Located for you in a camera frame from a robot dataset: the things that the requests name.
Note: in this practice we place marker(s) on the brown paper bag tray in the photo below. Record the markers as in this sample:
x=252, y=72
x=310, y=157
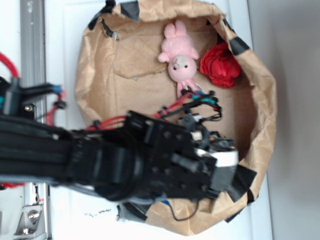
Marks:
x=118, y=70

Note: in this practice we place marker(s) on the metal corner bracket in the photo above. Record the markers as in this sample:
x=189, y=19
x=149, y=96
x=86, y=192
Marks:
x=31, y=224

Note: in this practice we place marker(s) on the pink plush bunny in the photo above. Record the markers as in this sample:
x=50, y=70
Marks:
x=178, y=50

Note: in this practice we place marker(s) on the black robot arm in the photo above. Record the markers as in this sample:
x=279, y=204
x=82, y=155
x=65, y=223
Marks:
x=109, y=160

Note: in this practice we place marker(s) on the red crumpled paper ball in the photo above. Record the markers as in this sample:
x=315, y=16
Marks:
x=220, y=66

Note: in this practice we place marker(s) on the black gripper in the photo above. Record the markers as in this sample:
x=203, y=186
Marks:
x=181, y=161

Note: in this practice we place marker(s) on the aluminium rail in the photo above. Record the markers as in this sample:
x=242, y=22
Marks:
x=33, y=72

